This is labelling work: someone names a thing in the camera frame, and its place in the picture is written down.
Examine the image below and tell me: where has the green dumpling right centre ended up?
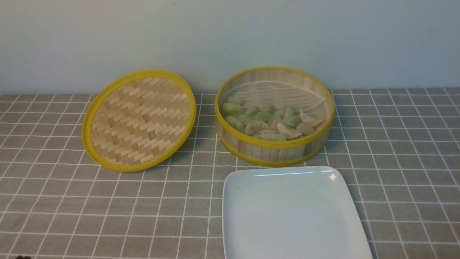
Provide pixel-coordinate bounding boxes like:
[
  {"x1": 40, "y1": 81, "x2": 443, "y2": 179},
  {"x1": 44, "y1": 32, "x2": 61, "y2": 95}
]
[{"x1": 283, "y1": 115, "x2": 301, "y2": 128}]

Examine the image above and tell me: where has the white dumpling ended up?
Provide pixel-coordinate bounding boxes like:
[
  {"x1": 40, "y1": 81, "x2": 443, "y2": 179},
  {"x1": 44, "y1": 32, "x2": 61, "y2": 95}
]
[
  {"x1": 299, "y1": 108, "x2": 323, "y2": 127},
  {"x1": 277, "y1": 122, "x2": 302, "y2": 140}
]

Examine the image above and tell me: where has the yellow-rimmed bamboo steamer basket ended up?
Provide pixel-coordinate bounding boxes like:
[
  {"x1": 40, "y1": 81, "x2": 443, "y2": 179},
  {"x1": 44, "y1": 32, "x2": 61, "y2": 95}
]
[{"x1": 214, "y1": 66, "x2": 335, "y2": 167}]

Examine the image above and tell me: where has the yellow-rimmed bamboo steamer lid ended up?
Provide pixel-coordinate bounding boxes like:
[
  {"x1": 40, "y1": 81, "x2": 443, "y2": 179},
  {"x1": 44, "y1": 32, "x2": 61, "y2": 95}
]
[{"x1": 82, "y1": 69, "x2": 197, "y2": 172}]

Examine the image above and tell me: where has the green dumpling front left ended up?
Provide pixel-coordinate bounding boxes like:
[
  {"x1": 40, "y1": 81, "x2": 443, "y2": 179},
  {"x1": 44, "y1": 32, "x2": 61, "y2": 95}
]
[{"x1": 225, "y1": 116, "x2": 245, "y2": 133}]

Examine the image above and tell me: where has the pink dumpling right front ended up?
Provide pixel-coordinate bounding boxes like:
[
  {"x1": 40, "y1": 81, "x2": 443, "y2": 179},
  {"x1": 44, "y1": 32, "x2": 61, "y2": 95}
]
[{"x1": 296, "y1": 122, "x2": 315, "y2": 136}]

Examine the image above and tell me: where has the white square plate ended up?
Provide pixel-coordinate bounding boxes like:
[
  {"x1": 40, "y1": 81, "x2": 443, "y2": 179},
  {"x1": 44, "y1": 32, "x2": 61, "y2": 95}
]
[{"x1": 222, "y1": 166, "x2": 372, "y2": 259}]

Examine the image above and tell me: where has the grey checked tablecloth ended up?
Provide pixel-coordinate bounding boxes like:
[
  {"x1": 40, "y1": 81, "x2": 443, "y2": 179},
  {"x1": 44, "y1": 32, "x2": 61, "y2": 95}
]
[{"x1": 0, "y1": 87, "x2": 460, "y2": 259}]

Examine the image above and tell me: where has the green dumpling far left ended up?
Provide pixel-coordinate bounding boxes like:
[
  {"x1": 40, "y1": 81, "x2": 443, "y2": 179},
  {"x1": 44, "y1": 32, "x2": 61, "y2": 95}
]
[{"x1": 222, "y1": 102, "x2": 246, "y2": 117}]

